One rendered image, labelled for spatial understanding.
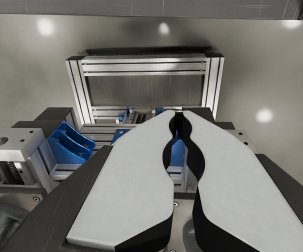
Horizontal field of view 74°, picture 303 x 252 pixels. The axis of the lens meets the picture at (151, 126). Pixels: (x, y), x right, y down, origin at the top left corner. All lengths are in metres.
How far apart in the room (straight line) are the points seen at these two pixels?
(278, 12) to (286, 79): 1.20
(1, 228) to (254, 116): 1.50
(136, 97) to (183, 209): 0.87
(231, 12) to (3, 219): 0.60
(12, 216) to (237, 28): 1.31
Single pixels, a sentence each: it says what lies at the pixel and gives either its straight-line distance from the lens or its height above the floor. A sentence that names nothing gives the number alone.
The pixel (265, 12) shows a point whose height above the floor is 0.95.
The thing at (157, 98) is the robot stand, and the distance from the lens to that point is 1.21.
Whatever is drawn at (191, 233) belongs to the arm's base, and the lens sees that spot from 0.49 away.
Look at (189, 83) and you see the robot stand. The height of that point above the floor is 0.21.
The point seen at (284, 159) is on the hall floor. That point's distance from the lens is 1.98.
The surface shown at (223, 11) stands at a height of 0.95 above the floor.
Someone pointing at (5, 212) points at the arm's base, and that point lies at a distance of 0.59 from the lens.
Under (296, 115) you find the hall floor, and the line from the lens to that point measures 1.75.
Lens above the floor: 1.31
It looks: 57 degrees down
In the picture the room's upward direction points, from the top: 172 degrees counter-clockwise
